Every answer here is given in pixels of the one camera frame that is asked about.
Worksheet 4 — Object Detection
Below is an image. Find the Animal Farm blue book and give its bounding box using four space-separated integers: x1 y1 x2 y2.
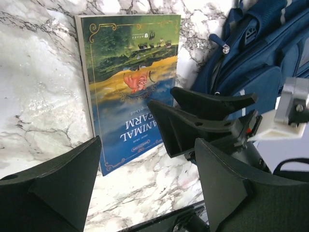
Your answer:
74 14 181 175

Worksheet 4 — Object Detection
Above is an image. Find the navy blue student backpack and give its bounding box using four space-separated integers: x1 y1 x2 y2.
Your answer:
191 0 309 118

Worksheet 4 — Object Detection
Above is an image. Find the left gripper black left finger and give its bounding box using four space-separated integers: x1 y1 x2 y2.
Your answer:
0 136 101 232

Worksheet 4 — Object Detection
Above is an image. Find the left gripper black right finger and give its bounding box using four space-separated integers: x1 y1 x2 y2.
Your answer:
195 138 309 232

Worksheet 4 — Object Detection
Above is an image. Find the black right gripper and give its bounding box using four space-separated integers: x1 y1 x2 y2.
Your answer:
147 87 270 173

